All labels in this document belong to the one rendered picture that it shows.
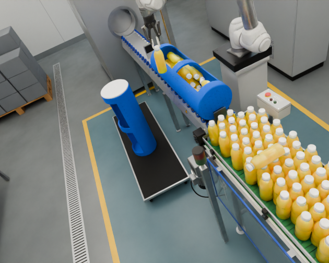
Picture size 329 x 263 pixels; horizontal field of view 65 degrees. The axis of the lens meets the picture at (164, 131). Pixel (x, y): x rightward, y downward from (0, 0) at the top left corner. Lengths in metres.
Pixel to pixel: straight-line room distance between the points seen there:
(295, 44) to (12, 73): 4.20
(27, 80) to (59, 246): 2.97
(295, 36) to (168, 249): 2.60
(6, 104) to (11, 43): 1.03
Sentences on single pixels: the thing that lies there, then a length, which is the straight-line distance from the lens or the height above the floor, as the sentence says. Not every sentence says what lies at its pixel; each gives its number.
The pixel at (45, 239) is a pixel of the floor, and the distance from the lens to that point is 3.25.
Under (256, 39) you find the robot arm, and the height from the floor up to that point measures 1.29.
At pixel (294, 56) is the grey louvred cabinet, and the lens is 3.51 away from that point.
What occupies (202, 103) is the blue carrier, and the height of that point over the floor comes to 1.15.
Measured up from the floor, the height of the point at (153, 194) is 0.15.
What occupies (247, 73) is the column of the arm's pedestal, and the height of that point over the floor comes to 0.92.
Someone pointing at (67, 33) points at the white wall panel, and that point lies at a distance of 6.89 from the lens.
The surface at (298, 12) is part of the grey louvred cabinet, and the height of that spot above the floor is 0.90.
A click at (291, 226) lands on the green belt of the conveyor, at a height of 0.90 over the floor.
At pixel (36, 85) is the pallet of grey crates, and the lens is 5.10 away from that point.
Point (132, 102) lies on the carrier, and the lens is 2.52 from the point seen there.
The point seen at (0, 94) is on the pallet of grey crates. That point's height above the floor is 0.49.
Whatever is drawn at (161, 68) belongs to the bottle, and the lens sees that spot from 2.00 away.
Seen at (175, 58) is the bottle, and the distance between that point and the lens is 2.36.
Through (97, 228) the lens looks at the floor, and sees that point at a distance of 2.94.
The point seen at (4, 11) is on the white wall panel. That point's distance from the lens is 6.82.
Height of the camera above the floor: 2.32
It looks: 44 degrees down
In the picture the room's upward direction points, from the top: 23 degrees counter-clockwise
